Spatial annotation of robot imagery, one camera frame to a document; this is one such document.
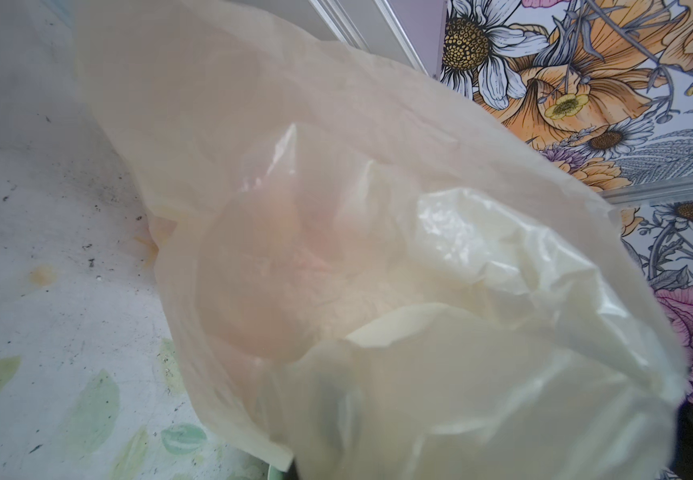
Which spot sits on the translucent yellow plastic bag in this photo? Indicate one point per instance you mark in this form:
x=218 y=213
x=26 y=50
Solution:
x=367 y=276

